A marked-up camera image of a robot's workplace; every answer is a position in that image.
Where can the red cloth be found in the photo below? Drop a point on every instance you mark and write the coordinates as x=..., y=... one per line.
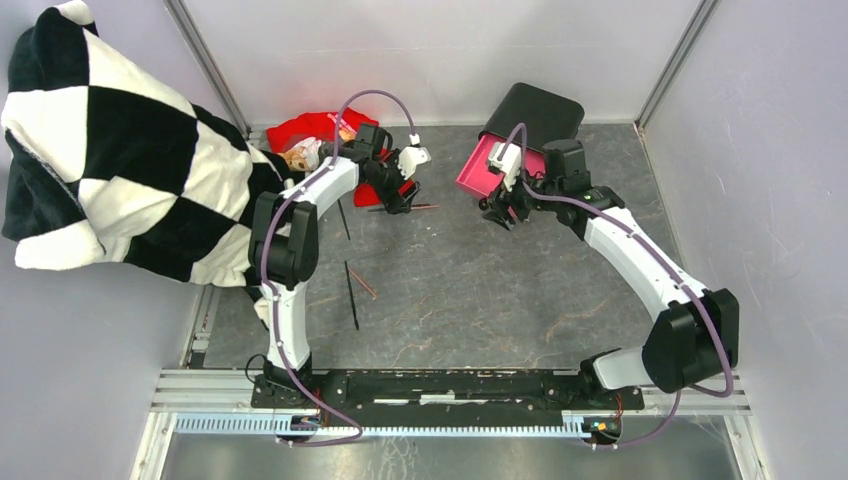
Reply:
x=321, y=125

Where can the black pink drawer organizer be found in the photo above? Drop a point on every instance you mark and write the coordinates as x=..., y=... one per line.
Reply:
x=546, y=115

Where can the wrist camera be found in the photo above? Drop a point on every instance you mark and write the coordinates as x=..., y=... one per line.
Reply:
x=412, y=156
x=505, y=160

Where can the black white checkered blanket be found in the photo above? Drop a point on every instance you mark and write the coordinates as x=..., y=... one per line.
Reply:
x=110, y=165

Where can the rose pencil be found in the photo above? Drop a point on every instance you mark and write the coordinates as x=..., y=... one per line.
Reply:
x=363, y=283

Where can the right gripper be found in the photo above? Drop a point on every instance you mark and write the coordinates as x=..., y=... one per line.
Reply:
x=498, y=211

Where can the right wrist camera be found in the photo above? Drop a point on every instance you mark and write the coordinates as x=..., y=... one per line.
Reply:
x=505, y=160

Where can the small plush doll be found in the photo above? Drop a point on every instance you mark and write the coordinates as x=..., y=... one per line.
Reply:
x=305, y=155

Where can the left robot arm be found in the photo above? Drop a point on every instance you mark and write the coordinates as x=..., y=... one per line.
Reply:
x=284, y=245

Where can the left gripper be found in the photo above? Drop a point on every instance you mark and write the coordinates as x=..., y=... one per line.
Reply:
x=394, y=202

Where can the black thin brush stick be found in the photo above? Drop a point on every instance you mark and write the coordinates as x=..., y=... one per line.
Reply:
x=352, y=302

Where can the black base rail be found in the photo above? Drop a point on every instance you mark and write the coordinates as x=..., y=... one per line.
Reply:
x=437, y=400

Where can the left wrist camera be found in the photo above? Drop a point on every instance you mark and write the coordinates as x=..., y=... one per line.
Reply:
x=412, y=156

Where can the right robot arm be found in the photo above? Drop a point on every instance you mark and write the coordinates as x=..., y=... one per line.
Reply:
x=694, y=337

